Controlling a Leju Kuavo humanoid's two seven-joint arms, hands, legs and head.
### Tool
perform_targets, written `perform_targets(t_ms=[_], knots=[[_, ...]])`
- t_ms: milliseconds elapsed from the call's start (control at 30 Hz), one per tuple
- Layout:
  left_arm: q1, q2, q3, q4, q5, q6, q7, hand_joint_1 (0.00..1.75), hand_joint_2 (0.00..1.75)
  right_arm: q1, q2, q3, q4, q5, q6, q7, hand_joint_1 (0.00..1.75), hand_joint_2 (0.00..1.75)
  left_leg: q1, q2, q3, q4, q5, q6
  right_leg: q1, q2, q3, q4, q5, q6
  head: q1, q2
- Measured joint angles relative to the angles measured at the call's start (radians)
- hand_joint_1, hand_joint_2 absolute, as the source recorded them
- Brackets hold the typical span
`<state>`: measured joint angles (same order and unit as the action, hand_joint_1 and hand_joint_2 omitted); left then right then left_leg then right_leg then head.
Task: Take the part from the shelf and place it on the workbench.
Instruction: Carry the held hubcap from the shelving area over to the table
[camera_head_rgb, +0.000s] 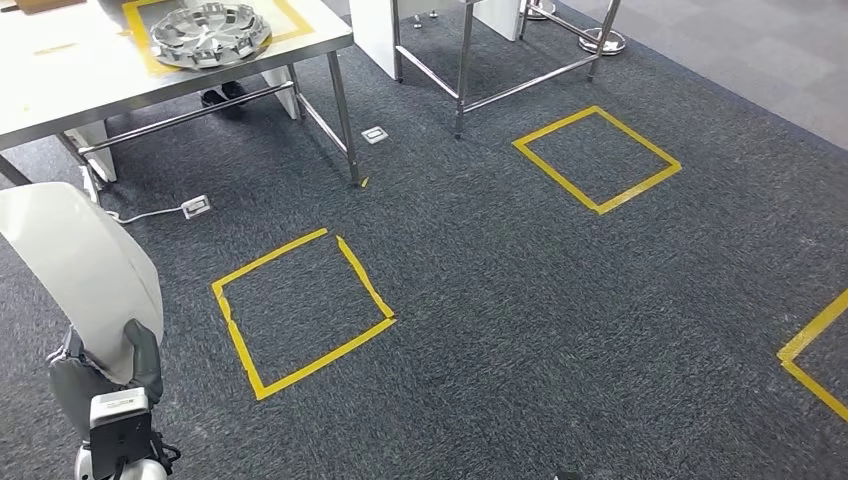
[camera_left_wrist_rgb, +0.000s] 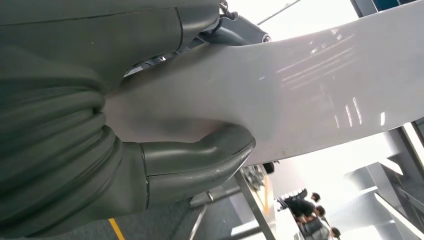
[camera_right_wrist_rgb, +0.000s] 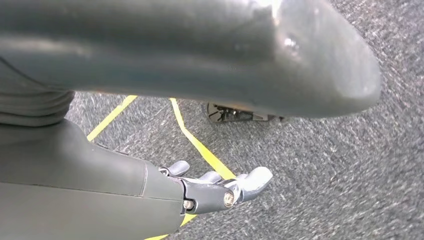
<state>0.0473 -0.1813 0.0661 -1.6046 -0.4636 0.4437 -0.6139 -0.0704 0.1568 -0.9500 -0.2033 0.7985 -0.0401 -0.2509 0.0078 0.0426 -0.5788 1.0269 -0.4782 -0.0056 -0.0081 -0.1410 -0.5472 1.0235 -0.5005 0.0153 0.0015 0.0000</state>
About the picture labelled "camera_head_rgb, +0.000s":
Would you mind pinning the yellow floor tape square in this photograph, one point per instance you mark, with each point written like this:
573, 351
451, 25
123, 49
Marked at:
326, 360
556, 177
813, 324

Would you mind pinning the stainless steel workbench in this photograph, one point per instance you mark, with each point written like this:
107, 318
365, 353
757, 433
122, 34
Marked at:
66, 79

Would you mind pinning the chrome round base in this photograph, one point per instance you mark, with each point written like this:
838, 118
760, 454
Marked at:
601, 41
540, 8

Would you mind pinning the stainless steel table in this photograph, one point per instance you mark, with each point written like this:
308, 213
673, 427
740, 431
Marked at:
464, 66

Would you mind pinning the floor socket box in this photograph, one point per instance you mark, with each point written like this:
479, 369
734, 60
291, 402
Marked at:
375, 135
196, 206

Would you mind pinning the silver hubcap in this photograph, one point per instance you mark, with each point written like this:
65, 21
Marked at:
208, 33

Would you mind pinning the white table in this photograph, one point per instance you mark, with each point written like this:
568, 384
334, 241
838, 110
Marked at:
368, 33

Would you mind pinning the person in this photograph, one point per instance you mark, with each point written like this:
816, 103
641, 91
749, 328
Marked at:
222, 96

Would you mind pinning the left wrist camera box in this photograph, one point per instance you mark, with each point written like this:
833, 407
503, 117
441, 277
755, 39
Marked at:
119, 437

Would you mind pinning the white curved plastic part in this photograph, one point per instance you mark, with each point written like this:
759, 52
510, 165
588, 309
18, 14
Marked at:
73, 265

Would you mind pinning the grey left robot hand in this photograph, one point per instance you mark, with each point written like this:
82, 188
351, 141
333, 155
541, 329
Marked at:
69, 391

